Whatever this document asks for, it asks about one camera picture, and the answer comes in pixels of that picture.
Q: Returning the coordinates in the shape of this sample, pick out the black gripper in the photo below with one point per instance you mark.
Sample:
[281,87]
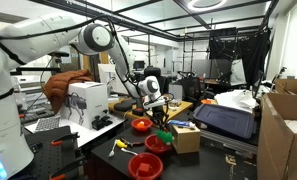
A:
[160,116]

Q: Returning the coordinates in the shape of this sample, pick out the green plush object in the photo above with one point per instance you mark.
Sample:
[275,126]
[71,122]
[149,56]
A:
[166,137]

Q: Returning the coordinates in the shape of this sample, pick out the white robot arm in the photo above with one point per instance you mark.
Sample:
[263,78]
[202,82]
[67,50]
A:
[31,39]

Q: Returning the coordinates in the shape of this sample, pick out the red bowl with balls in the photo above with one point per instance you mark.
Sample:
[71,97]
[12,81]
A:
[141,124]

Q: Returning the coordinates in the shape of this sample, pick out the middle red bowl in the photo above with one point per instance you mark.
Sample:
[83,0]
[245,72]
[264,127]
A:
[156,145]

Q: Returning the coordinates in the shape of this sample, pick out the small cardboard box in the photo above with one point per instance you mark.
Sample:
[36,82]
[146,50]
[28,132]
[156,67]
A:
[186,140]

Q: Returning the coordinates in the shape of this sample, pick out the red bowl with orange block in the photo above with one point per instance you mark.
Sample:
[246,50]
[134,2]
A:
[156,166]

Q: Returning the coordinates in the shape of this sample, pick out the white robot dog box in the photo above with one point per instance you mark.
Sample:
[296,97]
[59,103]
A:
[85,101]

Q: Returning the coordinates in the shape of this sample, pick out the large cardboard box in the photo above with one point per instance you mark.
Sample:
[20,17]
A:
[277,147]

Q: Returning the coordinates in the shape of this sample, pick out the wooden table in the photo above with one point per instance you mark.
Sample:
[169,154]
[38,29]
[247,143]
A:
[176,113]

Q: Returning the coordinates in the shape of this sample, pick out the black orange pliers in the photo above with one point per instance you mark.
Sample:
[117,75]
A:
[132,144]

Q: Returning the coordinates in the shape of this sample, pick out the white plastic fork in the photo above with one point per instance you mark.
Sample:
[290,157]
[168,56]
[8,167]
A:
[128,151]

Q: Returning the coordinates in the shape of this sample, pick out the black office chair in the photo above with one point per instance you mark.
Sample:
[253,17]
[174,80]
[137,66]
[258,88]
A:
[155,71]

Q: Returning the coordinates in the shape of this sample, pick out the yellow banana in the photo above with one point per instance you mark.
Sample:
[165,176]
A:
[121,144]

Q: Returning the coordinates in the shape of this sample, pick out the orange square block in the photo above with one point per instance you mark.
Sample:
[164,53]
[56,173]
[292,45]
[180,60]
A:
[143,169]

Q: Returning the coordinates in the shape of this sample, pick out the blue plastic bin lid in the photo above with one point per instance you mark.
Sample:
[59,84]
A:
[237,122]

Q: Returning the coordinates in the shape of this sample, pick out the brown jacket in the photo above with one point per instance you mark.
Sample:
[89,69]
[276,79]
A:
[57,86]

